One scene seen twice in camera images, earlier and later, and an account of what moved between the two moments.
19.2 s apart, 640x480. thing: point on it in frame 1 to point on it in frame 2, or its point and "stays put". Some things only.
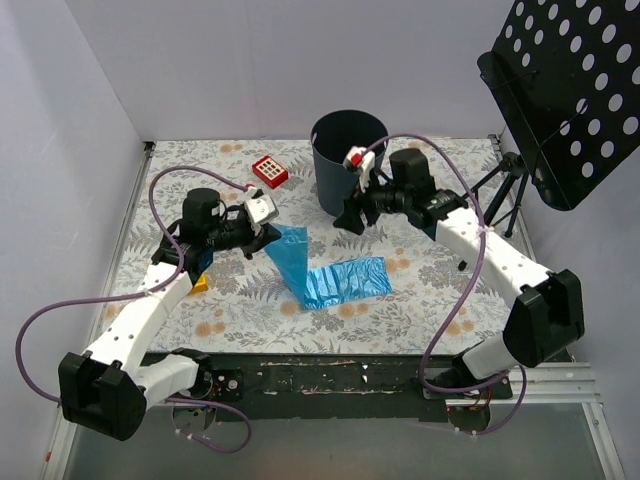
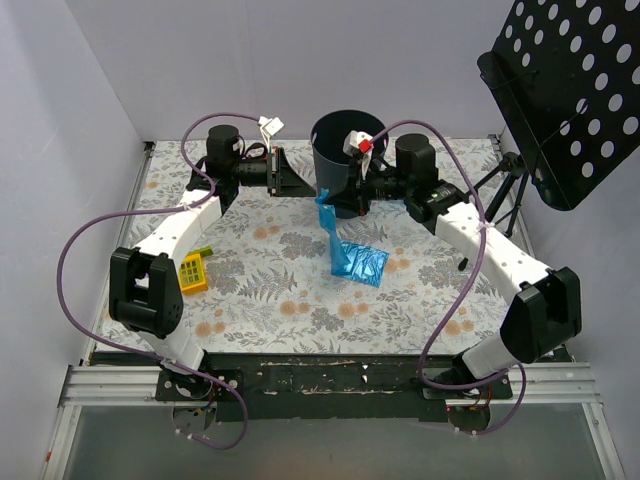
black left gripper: [258, 238] to [273, 171]
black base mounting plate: [325, 387] stays put
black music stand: [565, 75] stays put
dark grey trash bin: [332, 137] stays put
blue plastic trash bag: [325, 284] to [359, 263]
